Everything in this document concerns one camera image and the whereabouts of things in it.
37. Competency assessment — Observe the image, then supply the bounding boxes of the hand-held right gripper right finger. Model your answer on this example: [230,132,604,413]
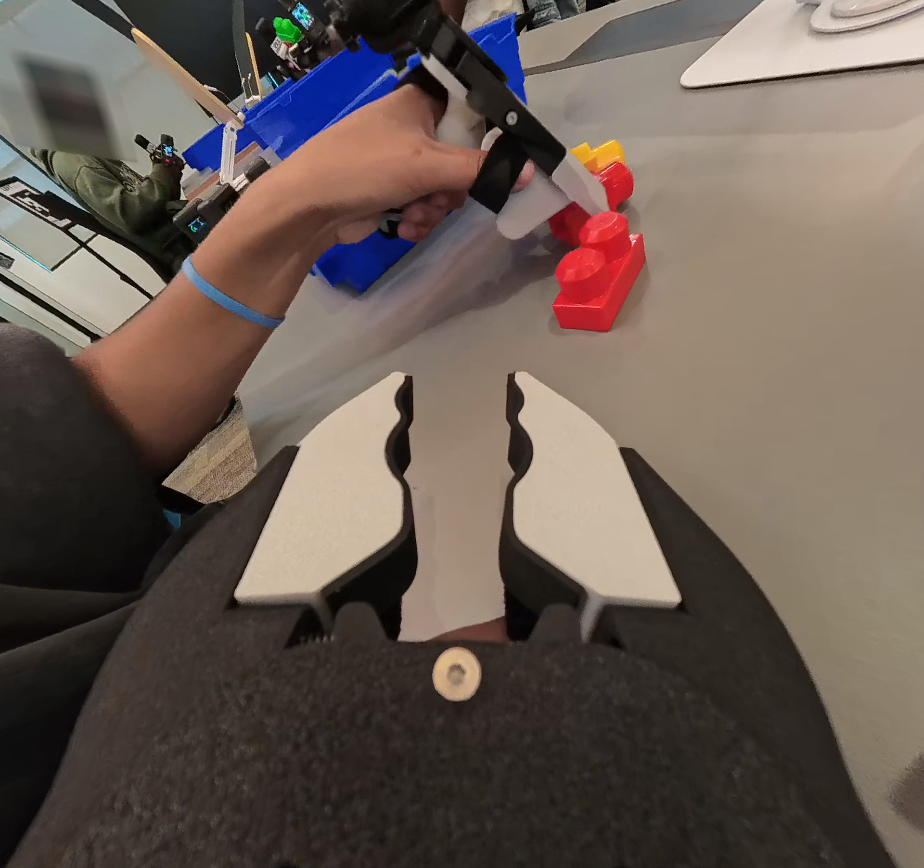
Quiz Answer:
[498,370,684,642]

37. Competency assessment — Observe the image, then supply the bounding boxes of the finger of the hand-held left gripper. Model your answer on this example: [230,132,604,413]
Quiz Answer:
[551,155,609,219]

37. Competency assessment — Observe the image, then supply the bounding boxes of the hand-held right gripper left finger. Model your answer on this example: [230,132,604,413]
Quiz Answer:
[234,371,420,641]

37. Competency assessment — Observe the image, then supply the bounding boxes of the orange single-stud block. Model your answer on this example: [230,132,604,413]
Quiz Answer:
[570,140,626,174]

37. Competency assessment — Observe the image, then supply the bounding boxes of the red single-stud block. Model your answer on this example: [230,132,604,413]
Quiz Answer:
[547,160,636,248]

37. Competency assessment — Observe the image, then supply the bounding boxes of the red two-stud block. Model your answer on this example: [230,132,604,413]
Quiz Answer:
[552,211,648,333]

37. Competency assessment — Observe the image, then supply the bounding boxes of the blue plastic bin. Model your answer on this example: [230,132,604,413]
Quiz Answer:
[310,12,528,295]
[182,52,405,183]

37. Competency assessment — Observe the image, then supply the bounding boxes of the grey desk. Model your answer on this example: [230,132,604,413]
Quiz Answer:
[238,0,924,868]

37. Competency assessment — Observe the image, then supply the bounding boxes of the person's left hand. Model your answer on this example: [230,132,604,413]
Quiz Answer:
[191,83,537,324]

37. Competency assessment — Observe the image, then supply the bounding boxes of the white folding stand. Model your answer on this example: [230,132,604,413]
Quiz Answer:
[217,123,243,186]
[680,0,924,91]

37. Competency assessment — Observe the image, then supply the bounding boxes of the blue wristband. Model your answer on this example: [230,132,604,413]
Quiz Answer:
[180,256,286,331]

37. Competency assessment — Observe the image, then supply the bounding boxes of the wooden board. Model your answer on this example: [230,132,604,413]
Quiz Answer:
[131,26,246,129]

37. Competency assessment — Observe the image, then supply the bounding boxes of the person's dark sweatshirt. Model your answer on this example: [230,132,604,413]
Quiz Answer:
[0,326,232,862]

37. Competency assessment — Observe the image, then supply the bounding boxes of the black framed sign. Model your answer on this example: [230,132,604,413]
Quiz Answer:
[0,175,98,273]

